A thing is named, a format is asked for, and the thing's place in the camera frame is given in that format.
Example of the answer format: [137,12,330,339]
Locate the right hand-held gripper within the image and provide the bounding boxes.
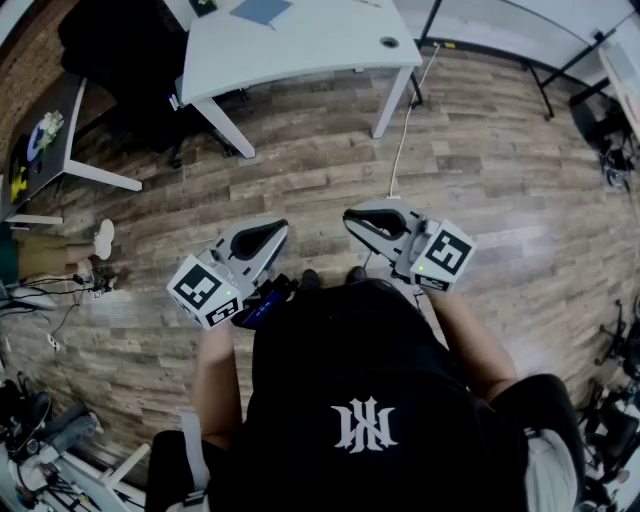
[342,199,476,294]

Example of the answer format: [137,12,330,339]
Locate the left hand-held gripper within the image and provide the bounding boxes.
[167,217,290,331]

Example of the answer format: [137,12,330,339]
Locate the blue notebook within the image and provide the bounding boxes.
[229,0,294,26]

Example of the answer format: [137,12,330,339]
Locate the person's right forearm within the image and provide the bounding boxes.
[427,287,519,401]

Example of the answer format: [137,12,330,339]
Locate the person's left forearm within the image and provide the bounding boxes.
[192,319,247,451]

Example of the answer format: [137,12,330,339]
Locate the white desk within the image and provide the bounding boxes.
[179,0,424,159]

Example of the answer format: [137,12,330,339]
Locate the black office chair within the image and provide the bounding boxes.
[57,0,236,169]

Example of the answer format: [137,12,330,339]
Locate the black device with blue screen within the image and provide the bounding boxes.
[233,274,297,330]

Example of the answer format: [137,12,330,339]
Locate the person's black printed t-shirt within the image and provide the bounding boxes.
[144,279,586,512]

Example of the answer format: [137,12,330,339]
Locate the black framed glass board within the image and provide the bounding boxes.
[417,0,629,121]

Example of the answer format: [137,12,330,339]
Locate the dark side table white legs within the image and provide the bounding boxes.
[0,74,144,226]

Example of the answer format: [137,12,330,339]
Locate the black swivel chair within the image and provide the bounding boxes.
[568,92,640,194]

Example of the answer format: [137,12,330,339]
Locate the white flowers on round plate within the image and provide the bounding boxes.
[27,110,66,162]

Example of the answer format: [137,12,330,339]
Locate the yellow black object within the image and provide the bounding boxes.
[9,167,29,204]

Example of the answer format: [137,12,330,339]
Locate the black equipment pile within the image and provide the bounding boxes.
[574,294,640,504]

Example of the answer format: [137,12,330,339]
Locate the white metal rack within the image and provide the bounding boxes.
[0,439,151,512]

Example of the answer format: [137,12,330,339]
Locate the white floor cable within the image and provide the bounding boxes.
[388,43,442,200]

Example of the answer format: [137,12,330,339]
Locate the white shoulder strap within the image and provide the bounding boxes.
[523,428,580,512]
[178,409,212,507]

